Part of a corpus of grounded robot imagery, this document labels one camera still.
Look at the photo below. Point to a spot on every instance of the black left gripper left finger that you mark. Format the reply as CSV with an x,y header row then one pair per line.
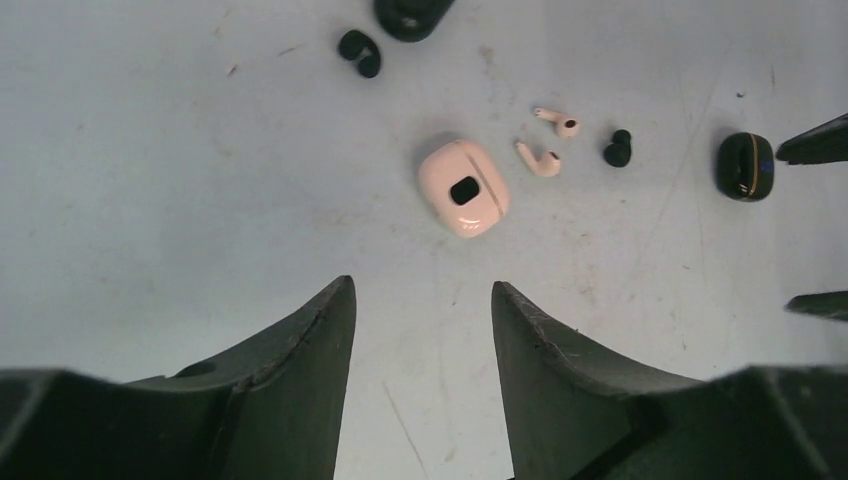
x,y
269,407

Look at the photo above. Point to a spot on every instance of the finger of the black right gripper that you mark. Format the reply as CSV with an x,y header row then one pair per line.
x,y
824,144
829,305

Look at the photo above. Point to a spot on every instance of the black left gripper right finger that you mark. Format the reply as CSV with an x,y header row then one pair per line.
x,y
575,409

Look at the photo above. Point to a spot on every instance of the black charging case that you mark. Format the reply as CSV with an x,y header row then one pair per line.
x,y
745,168

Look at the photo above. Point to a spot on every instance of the black earbud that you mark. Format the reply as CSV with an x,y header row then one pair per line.
x,y
619,151
355,46

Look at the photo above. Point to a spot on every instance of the beige earbud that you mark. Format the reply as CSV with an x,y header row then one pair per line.
x,y
547,164
564,125

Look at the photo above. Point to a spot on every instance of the beige earbud charging case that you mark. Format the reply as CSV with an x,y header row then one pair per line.
x,y
465,188

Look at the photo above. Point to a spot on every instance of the black closed earbud case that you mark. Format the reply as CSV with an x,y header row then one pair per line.
x,y
410,21

